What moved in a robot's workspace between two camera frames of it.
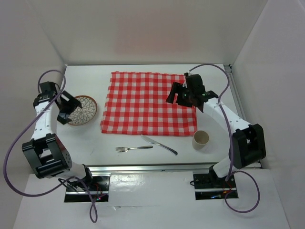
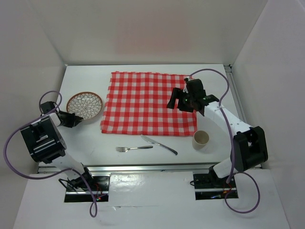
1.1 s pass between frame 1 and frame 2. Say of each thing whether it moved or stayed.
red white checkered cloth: stayed
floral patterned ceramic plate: moved
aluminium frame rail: stayed
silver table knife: stayed
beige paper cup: stayed
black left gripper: moved
